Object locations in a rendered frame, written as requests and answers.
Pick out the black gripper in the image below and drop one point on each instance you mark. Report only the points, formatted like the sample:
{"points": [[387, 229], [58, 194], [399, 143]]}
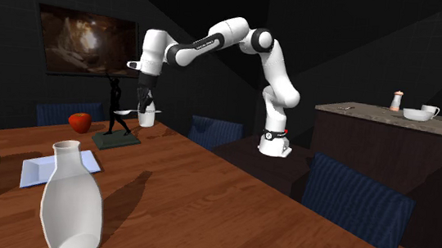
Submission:
{"points": [[147, 82]]}

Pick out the dark robot stand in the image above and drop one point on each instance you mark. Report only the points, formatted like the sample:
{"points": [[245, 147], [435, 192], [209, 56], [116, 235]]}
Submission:
{"points": [[250, 158]]}

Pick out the wooden dining table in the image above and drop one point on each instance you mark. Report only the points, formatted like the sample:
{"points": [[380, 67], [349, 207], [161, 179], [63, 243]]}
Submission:
{"points": [[205, 214]]}

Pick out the dark framed wall picture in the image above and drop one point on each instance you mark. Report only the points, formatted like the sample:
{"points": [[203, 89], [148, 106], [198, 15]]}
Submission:
{"points": [[88, 42]]}

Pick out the white spoon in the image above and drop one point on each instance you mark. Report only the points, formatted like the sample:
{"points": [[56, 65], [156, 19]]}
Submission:
{"points": [[122, 111]]}

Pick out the black figure on green base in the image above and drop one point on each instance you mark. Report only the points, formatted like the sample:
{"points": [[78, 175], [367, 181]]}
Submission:
{"points": [[116, 98]]}

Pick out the pale blue rectangular tray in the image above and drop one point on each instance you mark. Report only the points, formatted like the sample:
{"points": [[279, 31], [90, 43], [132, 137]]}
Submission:
{"points": [[36, 169]]}

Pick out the dark counter with stone top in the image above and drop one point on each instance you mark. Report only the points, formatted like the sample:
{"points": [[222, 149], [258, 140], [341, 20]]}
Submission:
{"points": [[363, 148]]}

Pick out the white vase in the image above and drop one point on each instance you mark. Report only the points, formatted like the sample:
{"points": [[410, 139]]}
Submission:
{"points": [[72, 202]]}

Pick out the red apple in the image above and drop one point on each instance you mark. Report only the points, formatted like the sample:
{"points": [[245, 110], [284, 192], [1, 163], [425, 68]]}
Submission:
{"points": [[80, 123]]}

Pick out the blue striped chair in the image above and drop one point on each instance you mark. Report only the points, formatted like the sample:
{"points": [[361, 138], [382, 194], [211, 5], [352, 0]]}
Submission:
{"points": [[214, 133], [60, 111], [354, 203]]}

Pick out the white cup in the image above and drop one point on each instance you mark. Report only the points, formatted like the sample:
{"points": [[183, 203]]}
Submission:
{"points": [[146, 119]]}

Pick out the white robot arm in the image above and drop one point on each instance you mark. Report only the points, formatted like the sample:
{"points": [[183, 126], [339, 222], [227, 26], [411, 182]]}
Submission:
{"points": [[277, 70]]}

